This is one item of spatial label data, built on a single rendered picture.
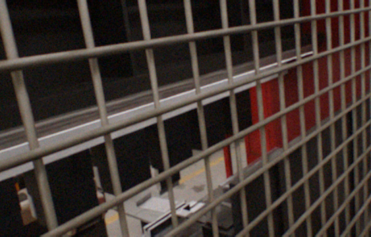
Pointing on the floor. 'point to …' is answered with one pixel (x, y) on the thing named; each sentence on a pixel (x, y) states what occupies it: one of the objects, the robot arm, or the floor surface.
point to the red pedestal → (228, 158)
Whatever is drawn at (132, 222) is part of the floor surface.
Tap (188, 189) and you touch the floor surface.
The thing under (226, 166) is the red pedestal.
